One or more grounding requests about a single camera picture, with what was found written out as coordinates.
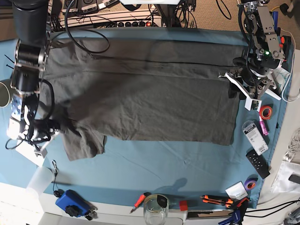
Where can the white rolled paper tube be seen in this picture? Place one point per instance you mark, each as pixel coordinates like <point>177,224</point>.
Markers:
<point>274,86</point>

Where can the pink glue tube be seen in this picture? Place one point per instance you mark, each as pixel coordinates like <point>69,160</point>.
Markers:
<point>263,126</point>

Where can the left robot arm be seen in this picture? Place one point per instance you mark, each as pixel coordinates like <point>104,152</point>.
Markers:
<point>257,27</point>

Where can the purple tape roll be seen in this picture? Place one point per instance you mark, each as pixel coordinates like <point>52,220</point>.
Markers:
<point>250,183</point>

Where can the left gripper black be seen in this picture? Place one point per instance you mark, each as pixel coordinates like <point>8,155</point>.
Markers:
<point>249,80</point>

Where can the orange black clamp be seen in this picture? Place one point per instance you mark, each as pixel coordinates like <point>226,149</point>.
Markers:
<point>285,45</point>

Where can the orange black utility knife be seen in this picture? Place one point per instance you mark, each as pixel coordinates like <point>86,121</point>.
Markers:
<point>219,200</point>

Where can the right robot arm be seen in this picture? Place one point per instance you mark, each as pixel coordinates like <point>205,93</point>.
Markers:
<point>33,102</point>

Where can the small red cube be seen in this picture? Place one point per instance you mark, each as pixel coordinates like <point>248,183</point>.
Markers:
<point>183,205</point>

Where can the dark grey T-shirt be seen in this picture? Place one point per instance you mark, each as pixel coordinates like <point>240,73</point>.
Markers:
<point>142,90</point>

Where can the black power strip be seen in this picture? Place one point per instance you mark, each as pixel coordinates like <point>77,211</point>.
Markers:
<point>144,23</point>

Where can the black remote control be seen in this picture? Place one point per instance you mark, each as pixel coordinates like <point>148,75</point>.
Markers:
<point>259,163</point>

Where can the translucent plastic cup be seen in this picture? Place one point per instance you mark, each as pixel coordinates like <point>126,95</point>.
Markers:
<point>40,180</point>

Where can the red handled screwdriver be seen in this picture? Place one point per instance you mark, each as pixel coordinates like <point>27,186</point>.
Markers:
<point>139,201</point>

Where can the blue clamp at corner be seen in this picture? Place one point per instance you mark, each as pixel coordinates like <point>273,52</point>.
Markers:
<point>275,20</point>

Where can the blue black bar clamp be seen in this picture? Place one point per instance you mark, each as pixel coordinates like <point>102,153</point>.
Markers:
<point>239,210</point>

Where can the white small card box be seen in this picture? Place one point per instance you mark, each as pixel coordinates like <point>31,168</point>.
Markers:
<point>237,191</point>

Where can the white paper card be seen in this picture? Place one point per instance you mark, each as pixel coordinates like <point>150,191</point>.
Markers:
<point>32,154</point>

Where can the red tape roll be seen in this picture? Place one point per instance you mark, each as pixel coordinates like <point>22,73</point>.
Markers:
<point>265,112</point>

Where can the blue box with knob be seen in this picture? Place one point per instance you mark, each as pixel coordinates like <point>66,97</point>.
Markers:
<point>73,204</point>

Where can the clear plastic bit case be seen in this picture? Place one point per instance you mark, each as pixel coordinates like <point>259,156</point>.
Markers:
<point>254,136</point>

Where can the blue table cloth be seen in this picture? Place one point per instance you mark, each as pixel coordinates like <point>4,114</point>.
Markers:
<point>182,170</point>

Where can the keys with padlock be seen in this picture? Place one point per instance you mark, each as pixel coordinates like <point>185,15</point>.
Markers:
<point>91,214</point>

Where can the clear drinking glass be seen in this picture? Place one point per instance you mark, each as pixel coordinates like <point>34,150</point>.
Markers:
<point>155,209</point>

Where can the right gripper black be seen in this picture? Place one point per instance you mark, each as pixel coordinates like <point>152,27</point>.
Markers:
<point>37,131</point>

